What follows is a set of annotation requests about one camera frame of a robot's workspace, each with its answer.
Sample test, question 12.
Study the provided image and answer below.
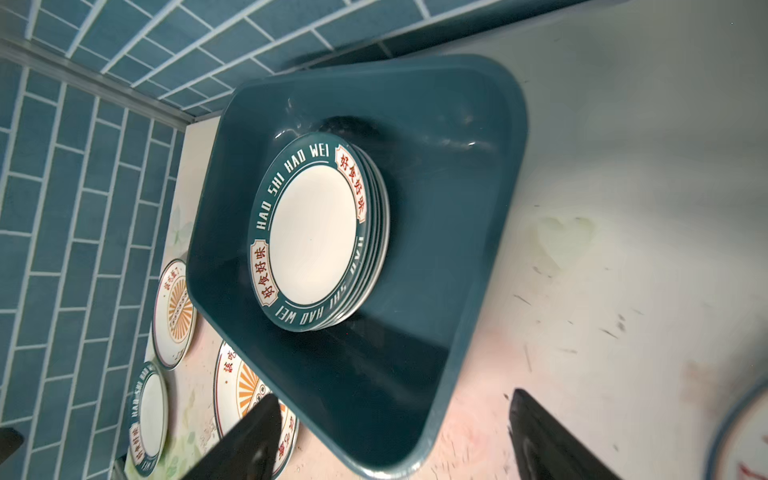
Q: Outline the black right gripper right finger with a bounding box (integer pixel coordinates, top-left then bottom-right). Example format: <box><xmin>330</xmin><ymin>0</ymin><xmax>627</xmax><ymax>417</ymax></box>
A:
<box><xmin>509</xmin><ymin>389</ymin><xmax>620</xmax><ymax>480</ymax></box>

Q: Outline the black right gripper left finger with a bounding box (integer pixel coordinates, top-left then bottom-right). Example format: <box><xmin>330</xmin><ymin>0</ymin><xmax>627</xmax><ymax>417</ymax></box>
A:
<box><xmin>183</xmin><ymin>394</ymin><xmax>282</xmax><ymax>480</ymax></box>

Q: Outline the orange sunburst plate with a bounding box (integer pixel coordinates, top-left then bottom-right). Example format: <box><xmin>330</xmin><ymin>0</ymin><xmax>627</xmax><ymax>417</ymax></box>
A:
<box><xmin>213</xmin><ymin>341</ymin><xmax>300</xmax><ymax>479</ymax></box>
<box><xmin>703</xmin><ymin>381</ymin><xmax>767</xmax><ymax>480</ymax></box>
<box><xmin>151</xmin><ymin>259</ymin><xmax>198</xmax><ymax>370</ymax></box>

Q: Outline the green rim text plate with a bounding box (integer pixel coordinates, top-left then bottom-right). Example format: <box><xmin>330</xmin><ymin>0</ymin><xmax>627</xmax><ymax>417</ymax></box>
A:
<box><xmin>128</xmin><ymin>361</ymin><xmax>169</xmax><ymax>478</ymax></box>
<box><xmin>247</xmin><ymin>132</ymin><xmax>377</xmax><ymax>333</ymax></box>
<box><xmin>323</xmin><ymin>144</ymin><xmax>391</xmax><ymax>327</ymax></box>

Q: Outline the teal plastic bin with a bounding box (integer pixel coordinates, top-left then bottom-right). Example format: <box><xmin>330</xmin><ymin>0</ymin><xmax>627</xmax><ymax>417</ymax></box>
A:
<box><xmin>187</xmin><ymin>54</ymin><xmax>528</xmax><ymax>479</ymax></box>

